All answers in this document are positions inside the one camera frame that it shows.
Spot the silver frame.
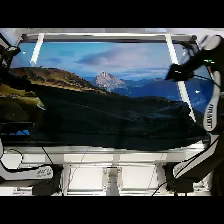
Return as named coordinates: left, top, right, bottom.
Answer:
left=0, top=143, right=214, bottom=197

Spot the dark grey garment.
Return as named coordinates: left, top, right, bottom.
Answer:
left=29, top=84, right=210, bottom=151

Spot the black cable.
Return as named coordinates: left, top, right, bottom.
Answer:
left=28, top=132, right=56, bottom=168

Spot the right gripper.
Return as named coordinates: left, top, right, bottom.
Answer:
left=165, top=63, right=195, bottom=83

